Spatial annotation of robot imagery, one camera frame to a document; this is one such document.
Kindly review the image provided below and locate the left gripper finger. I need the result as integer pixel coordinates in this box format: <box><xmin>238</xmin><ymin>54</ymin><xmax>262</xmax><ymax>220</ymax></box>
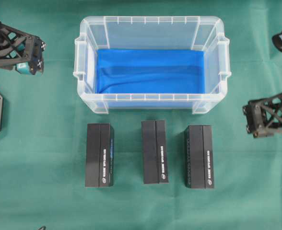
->
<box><xmin>0</xmin><ymin>51</ymin><xmax>44</xmax><ymax>75</ymax></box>
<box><xmin>0</xmin><ymin>22</ymin><xmax>46</xmax><ymax>62</ymax></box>

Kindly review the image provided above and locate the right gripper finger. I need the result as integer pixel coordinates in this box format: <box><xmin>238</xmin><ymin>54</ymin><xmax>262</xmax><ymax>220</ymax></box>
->
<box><xmin>242</xmin><ymin>93</ymin><xmax>282</xmax><ymax>135</ymax></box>
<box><xmin>253</xmin><ymin>130</ymin><xmax>273</xmax><ymax>138</ymax></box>

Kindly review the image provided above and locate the black box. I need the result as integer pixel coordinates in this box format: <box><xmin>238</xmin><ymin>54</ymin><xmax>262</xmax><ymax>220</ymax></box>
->
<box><xmin>141</xmin><ymin>120</ymin><xmax>169</xmax><ymax>184</ymax></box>
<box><xmin>184</xmin><ymin>125</ymin><xmax>214</xmax><ymax>189</ymax></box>
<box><xmin>85</xmin><ymin>123</ymin><xmax>114</xmax><ymax>188</ymax></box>

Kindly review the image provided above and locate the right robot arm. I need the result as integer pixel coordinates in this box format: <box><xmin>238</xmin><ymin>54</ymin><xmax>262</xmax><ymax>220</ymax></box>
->
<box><xmin>242</xmin><ymin>32</ymin><xmax>282</xmax><ymax>138</ymax></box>

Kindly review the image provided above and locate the clear plastic storage case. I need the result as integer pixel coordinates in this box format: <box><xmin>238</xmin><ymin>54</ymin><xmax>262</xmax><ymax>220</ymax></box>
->
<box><xmin>73</xmin><ymin>16</ymin><xmax>231</xmax><ymax>114</ymax></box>

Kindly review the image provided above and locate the blue liner in case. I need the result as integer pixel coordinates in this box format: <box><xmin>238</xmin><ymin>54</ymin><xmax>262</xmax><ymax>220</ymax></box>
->
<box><xmin>95</xmin><ymin>49</ymin><xmax>205</xmax><ymax>94</ymax></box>

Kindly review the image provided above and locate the green table cloth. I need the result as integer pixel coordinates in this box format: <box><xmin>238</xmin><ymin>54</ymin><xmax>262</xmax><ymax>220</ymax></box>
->
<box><xmin>0</xmin><ymin>0</ymin><xmax>282</xmax><ymax>230</ymax></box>

